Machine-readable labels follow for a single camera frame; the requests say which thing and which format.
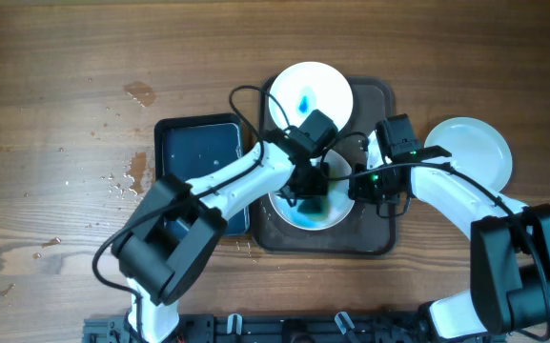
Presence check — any white plate blue stain front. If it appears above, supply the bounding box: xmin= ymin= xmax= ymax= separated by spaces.
xmin=425 ymin=117 xmax=513 ymax=192

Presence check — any white plate blue stain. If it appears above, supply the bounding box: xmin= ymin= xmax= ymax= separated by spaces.
xmin=268 ymin=62 xmax=354 ymax=131
xmin=267 ymin=149 xmax=356 ymax=232
xmin=425 ymin=117 xmax=513 ymax=192

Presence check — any black water basin tray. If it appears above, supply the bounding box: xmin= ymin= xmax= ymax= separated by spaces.
xmin=153 ymin=112 xmax=251 ymax=238

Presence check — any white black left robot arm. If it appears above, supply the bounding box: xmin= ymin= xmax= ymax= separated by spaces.
xmin=108 ymin=137 xmax=325 ymax=342

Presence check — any green yellow sponge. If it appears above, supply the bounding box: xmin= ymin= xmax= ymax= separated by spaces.
xmin=297 ymin=196 xmax=330 ymax=215

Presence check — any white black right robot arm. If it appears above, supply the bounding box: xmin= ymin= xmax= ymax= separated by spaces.
xmin=349 ymin=161 xmax=550 ymax=341

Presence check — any dark brown serving tray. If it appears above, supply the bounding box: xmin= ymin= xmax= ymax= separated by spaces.
xmin=251 ymin=76 xmax=397 ymax=258

